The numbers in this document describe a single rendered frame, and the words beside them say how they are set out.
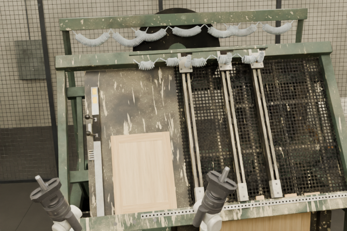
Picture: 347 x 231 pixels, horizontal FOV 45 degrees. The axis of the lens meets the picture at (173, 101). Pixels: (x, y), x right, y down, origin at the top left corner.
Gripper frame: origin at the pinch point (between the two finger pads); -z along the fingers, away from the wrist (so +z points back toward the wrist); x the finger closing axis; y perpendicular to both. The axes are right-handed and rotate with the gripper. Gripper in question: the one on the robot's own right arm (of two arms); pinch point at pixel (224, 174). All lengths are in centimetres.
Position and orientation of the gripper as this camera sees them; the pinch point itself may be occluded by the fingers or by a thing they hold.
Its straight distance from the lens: 163.9
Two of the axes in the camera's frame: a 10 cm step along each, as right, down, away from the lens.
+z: -2.4, 8.2, 5.2
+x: -8.4, -4.4, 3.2
